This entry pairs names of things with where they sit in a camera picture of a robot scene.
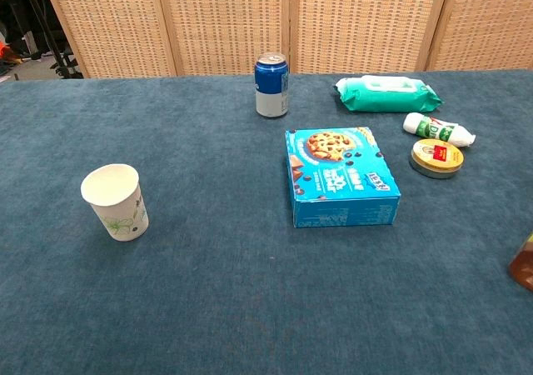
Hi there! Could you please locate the green wet wipes pack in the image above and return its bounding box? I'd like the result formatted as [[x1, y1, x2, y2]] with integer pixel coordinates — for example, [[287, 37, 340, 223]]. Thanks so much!
[[334, 74, 445, 114]]

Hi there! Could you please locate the blue and silver soda can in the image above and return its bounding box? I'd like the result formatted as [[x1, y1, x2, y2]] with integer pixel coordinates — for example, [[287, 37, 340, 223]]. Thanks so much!
[[254, 52, 290, 119]]

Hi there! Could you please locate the blue table cloth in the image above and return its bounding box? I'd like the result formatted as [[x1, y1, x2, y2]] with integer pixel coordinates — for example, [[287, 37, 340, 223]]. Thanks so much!
[[0, 68, 533, 375]]

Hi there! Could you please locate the brown tea bottle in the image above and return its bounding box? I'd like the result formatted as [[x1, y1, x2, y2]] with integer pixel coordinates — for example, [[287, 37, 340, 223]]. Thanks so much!
[[508, 232, 533, 292]]

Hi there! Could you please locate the white green yogurt bottle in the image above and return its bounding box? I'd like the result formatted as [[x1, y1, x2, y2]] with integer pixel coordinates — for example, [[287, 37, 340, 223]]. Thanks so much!
[[401, 112, 476, 149]]

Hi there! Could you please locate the round gold tin red label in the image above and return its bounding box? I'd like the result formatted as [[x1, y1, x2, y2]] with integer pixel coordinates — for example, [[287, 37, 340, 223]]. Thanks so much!
[[408, 137, 466, 180]]

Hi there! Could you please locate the blue cookie box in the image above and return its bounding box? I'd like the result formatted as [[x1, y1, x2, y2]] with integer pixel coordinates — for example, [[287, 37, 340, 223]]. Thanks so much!
[[284, 126, 402, 229]]

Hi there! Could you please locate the white paper cup green print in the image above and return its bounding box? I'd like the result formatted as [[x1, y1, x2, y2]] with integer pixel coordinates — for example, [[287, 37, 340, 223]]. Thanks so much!
[[80, 163, 150, 243]]

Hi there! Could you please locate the black tripod stand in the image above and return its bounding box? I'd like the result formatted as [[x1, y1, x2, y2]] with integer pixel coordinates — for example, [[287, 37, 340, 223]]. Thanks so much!
[[16, 0, 84, 80]]

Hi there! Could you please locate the woven wooden folding screen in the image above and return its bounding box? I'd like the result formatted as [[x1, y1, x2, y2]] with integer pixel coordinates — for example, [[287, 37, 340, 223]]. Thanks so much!
[[38, 0, 533, 79]]

